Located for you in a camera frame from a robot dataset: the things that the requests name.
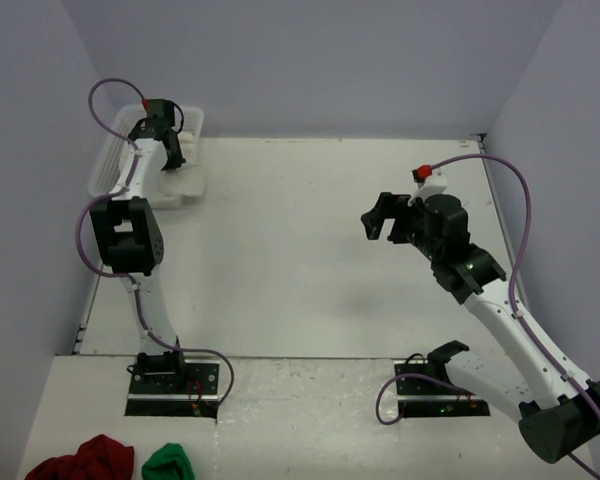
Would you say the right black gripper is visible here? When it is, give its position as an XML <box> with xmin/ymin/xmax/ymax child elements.
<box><xmin>361</xmin><ymin>192</ymin><xmax>441</xmax><ymax>261</ymax></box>

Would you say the white t shirt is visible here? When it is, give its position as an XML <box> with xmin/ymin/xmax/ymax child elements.
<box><xmin>149</xmin><ymin>132</ymin><xmax>206</xmax><ymax>209</ymax></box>

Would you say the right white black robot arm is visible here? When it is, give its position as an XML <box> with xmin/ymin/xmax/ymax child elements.
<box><xmin>361</xmin><ymin>192</ymin><xmax>600</xmax><ymax>464</ymax></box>

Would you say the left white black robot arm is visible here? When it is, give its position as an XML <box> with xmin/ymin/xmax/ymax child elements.
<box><xmin>89</xmin><ymin>99</ymin><xmax>188</xmax><ymax>396</ymax></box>

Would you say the white plastic basket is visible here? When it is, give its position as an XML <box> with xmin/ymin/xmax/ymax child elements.
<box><xmin>88</xmin><ymin>106</ymin><xmax>204</xmax><ymax>203</ymax></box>

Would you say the green t shirt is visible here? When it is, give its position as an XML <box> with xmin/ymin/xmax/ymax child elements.
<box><xmin>141</xmin><ymin>443</ymin><xmax>196</xmax><ymax>480</ymax></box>

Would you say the red t shirt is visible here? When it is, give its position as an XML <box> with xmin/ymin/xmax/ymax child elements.
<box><xmin>25</xmin><ymin>434</ymin><xmax>135</xmax><ymax>480</ymax></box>

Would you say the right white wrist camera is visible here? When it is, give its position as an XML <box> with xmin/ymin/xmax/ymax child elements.
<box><xmin>408</xmin><ymin>165</ymin><xmax>448</xmax><ymax>206</ymax></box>

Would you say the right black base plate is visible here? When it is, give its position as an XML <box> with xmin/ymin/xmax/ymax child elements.
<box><xmin>394</xmin><ymin>354</ymin><xmax>490</xmax><ymax>418</ymax></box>

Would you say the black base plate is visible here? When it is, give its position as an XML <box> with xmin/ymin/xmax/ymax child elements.
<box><xmin>394</xmin><ymin>354</ymin><xmax>490</xmax><ymax>418</ymax></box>
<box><xmin>124</xmin><ymin>352</ymin><xmax>220</xmax><ymax>420</ymax></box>

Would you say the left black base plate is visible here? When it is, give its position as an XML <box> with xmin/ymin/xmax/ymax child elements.
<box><xmin>124</xmin><ymin>352</ymin><xmax>220</xmax><ymax>420</ymax></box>

